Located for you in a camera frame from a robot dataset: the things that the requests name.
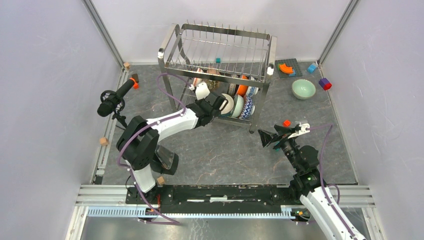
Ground pale green ceramic bowl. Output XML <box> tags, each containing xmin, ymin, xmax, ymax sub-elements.
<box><xmin>291</xmin><ymin>79</ymin><xmax>316</xmax><ymax>100</ymax></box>

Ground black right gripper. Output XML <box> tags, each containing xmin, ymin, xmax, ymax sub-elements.
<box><xmin>257</xmin><ymin>125</ymin><xmax>301</xmax><ymax>172</ymax></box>

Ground orange curved block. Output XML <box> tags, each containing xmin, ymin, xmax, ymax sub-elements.
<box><xmin>278</xmin><ymin>63</ymin><xmax>295</xmax><ymax>75</ymax></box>

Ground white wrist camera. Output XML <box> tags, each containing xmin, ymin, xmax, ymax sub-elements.
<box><xmin>189</xmin><ymin>82</ymin><xmax>211</xmax><ymax>100</ymax></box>
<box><xmin>288</xmin><ymin>123</ymin><xmax>310</xmax><ymax>139</ymax></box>

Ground wooden cube left rail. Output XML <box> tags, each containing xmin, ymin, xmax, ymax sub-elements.
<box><xmin>99</xmin><ymin>137</ymin><xmax>109</xmax><ymax>146</ymax></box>

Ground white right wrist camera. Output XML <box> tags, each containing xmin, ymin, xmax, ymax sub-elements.
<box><xmin>288</xmin><ymin>123</ymin><xmax>310</xmax><ymax>139</ymax></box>

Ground black clear-top container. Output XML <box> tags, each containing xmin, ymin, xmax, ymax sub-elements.
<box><xmin>150</xmin><ymin>144</ymin><xmax>179</xmax><ymax>176</ymax></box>

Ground purple red block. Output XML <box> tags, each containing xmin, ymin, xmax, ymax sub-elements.
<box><xmin>318</xmin><ymin>77</ymin><xmax>332</xmax><ymax>91</ymax></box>

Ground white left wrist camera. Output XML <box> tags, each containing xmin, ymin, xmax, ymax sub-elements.
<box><xmin>189</xmin><ymin>82</ymin><xmax>211</xmax><ymax>100</ymax></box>

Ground grey building baseplate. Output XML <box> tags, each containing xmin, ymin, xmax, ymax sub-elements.
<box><xmin>275</xmin><ymin>58</ymin><xmax>303</xmax><ymax>78</ymax></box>

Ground orange bowl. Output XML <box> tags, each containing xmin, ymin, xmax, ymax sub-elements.
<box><xmin>236</xmin><ymin>75</ymin><xmax>249</xmax><ymax>97</ymax></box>

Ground red white patterned bowl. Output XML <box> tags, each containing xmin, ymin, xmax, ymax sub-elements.
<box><xmin>193</xmin><ymin>67</ymin><xmax>204</xmax><ymax>87</ymax></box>

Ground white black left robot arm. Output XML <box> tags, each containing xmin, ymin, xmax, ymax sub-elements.
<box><xmin>116</xmin><ymin>92</ymin><xmax>229</xmax><ymax>204</ymax></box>

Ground wooden cube near base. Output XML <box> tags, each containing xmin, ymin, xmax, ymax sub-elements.
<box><xmin>156</xmin><ymin>176</ymin><xmax>166</xmax><ymax>186</ymax></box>

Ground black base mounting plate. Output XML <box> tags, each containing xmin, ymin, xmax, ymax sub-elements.
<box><xmin>125</xmin><ymin>184</ymin><xmax>301</xmax><ymax>214</ymax></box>

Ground blue zigzag patterned bowl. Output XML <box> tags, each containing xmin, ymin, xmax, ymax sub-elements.
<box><xmin>238</xmin><ymin>95</ymin><xmax>255</xmax><ymax>120</ymax></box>

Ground orange red small cube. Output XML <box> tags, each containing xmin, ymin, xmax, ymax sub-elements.
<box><xmin>282</xmin><ymin>120</ymin><xmax>291</xmax><ymax>128</ymax></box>

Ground light blue block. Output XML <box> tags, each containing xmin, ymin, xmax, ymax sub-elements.
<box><xmin>307</xmin><ymin>62</ymin><xmax>319</xmax><ymax>74</ymax></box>

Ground brown patterned bowl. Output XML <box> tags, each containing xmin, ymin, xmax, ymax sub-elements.
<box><xmin>204</xmin><ymin>69</ymin><xmax>220</xmax><ymax>91</ymax></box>

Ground black white patterned bowl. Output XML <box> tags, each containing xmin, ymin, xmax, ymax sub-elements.
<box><xmin>227</xmin><ymin>83</ymin><xmax>237</xmax><ymax>96</ymax></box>

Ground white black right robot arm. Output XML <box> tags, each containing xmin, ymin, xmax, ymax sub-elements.
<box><xmin>257</xmin><ymin>123</ymin><xmax>366</xmax><ymax>240</ymax></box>

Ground blue white porcelain bowl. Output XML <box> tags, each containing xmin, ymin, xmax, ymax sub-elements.
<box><xmin>245</xmin><ymin>86</ymin><xmax>259</xmax><ymax>98</ymax></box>

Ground steel two-tier dish rack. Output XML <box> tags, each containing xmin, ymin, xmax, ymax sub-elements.
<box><xmin>157</xmin><ymin>22</ymin><xmax>278</xmax><ymax>133</ymax></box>

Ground black microphone on tripod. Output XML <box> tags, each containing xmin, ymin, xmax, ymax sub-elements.
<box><xmin>97</xmin><ymin>79</ymin><xmax>134</xmax><ymax>129</ymax></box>

